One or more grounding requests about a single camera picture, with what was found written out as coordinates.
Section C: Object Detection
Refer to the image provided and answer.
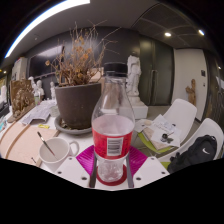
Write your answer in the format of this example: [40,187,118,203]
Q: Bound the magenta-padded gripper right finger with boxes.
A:
[125,145,171,189]

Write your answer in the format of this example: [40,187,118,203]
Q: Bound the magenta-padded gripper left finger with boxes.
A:
[53,144,99,189]

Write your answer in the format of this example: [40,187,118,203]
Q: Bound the clear red-labelled drink bottle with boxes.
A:
[90,62,136,184]

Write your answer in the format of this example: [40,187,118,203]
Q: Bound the white mug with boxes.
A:
[38,137,80,173]

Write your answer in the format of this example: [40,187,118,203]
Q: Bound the dark key bunch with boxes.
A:
[160,133,175,144]

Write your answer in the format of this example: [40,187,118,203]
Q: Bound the thin paintbrush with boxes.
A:
[36,130,57,158]

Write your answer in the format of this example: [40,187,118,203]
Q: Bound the grey plant saucer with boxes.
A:
[53,114,94,136]

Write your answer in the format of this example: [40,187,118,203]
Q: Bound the stack of papers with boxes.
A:
[134,114,183,151]

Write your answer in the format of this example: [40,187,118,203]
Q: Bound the black backpack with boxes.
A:
[166,134,218,174]

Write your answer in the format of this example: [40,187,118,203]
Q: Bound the small grey cup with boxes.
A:
[49,104,60,118]

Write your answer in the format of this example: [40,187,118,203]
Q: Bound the dried plant in dark pot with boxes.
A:
[44,24,114,130]

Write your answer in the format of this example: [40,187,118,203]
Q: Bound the newspaper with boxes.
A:
[19,99,58,126]

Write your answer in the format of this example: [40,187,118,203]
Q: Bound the white chair with papers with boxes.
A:
[134,98,198,158]

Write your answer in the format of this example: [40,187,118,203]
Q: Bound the pale spray bottle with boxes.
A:
[33,91,41,106]

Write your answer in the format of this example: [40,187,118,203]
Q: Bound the small white statuette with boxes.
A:
[49,81,57,101]

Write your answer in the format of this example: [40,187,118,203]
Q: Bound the white plaster bust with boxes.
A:
[35,79,46,101]

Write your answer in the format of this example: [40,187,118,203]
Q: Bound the wooden figure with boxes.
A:
[185,78,198,107]

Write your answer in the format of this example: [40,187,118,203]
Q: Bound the cardboard box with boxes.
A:
[89,68,106,84]

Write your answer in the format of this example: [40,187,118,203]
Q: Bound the round ceiling spotlights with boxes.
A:
[163,29,206,38]

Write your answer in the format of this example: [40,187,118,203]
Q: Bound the long ceiling light strip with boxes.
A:
[4,0,91,59]

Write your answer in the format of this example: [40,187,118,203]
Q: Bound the black wall screen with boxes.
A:
[28,45,66,79]

